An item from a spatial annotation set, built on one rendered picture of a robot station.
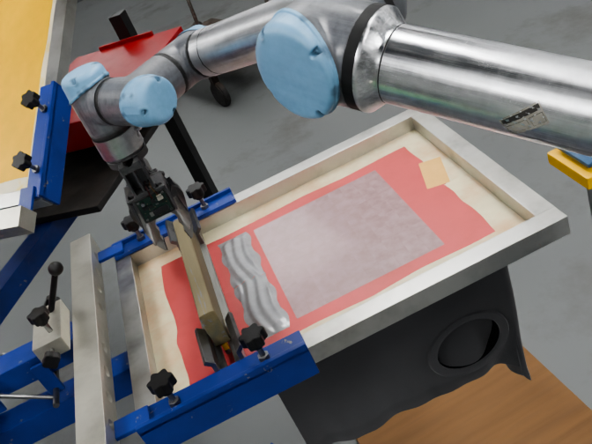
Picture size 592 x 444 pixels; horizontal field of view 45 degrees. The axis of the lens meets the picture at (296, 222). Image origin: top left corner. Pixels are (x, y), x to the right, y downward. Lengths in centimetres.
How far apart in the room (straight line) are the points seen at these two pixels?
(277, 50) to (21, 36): 141
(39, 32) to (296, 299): 110
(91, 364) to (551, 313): 162
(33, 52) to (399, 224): 111
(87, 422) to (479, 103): 80
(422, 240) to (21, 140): 105
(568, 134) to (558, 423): 157
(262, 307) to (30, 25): 112
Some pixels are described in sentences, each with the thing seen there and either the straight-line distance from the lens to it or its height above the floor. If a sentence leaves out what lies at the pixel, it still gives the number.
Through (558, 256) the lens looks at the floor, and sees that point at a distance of 271.
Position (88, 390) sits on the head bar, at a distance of 128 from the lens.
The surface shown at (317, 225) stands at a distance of 150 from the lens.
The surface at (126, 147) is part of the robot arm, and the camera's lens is 120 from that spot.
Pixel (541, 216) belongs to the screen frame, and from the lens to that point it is 128.
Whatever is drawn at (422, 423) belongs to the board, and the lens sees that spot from 228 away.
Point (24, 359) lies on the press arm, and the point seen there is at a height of 104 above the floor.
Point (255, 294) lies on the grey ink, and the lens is 139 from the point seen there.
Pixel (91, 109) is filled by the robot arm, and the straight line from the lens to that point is 117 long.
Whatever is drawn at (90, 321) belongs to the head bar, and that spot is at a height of 104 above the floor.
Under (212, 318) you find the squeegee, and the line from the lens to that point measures 124.
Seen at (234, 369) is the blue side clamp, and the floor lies 100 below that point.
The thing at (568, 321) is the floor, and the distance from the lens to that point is 248.
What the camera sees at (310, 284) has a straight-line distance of 135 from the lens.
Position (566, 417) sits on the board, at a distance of 221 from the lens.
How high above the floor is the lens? 177
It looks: 32 degrees down
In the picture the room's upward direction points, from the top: 24 degrees counter-clockwise
